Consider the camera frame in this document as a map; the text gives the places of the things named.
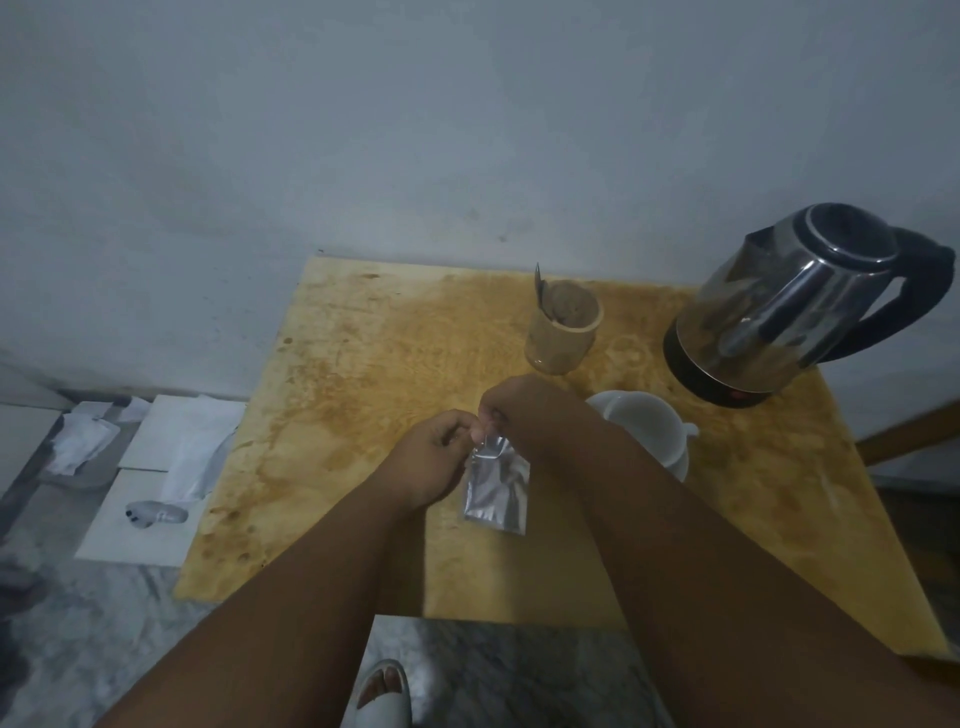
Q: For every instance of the person's left hand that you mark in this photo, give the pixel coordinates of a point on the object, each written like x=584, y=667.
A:
x=420, y=465

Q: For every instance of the person's right hand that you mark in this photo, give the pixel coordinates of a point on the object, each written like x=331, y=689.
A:
x=540, y=412

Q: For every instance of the person's right fingers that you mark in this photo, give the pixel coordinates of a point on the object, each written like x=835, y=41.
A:
x=493, y=420

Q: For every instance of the person's left fingers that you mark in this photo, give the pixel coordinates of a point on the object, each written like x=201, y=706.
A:
x=459, y=429

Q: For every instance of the silver foil sachet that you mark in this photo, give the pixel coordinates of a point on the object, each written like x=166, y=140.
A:
x=495, y=491

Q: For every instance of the person's right forearm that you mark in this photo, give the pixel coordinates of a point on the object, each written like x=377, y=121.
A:
x=720, y=592

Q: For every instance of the person's left forearm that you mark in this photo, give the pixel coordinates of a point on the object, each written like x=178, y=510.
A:
x=285, y=615

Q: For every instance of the metal spoon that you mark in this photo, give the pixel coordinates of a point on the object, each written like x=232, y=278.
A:
x=540, y=289

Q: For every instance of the white ceramic cup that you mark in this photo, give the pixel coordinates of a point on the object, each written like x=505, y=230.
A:
x=649, y=424

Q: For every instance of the white saucer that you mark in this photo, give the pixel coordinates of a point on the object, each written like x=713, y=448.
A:
x=679, y=466

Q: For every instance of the crumpled white wrapper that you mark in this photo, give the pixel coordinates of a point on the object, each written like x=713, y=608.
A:
x=199, y=465

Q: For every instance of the person's foot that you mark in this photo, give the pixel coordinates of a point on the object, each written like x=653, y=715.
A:
x=381, y=686

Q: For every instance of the white sandal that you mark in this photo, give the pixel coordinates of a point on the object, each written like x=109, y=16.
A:
x=375, y=712

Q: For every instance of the white paper sheet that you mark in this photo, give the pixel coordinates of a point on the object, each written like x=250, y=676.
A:
x=161, y=435

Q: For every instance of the steel electric kettle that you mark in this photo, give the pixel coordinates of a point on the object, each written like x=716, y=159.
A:
x=780, y=315

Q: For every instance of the small grey plastic object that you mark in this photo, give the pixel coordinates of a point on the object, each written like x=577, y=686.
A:
x=156, y=514

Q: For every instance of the crumpled white plastic bag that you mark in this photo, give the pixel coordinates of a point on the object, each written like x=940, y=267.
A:
x=79, y=442

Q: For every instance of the wooden furniture bar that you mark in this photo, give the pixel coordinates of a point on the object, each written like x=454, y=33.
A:
x=911, y=431

